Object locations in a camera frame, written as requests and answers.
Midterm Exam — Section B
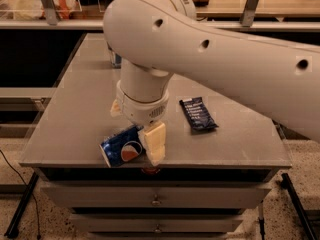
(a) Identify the lower drawer knob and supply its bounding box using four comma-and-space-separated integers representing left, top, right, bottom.
154, 225, 162, 234

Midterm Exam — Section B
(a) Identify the red bull can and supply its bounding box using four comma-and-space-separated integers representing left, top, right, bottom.
109, 49, 122, 69

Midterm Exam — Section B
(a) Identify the blue pepsi can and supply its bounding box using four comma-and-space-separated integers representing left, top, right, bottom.
99, 125, 144, 167

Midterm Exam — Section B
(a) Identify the dark blue snack bar wrapper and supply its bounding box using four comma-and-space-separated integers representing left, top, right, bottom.
179, 97, 218, 131

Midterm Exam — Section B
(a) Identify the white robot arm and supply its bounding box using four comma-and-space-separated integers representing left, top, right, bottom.
103, 0, 320, 165

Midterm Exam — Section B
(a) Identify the grey drawer cabinet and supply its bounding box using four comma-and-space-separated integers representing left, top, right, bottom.
21, 34, 291, 240

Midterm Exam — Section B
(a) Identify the drawer knob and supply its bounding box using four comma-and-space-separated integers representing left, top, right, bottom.
151, 195, 162, 207
154, 225, 162, 234

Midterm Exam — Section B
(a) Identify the black floor cable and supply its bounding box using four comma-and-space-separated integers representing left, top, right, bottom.
0, 149, 42, 240

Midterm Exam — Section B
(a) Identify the white orange plastic bag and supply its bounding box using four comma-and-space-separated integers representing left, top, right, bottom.
0, 0, 81, 21

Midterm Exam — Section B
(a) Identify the upper drawer knob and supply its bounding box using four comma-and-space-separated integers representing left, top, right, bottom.
151, 195, 162, 207

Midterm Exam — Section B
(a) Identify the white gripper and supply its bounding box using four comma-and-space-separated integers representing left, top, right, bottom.
110, 83, 169, 166

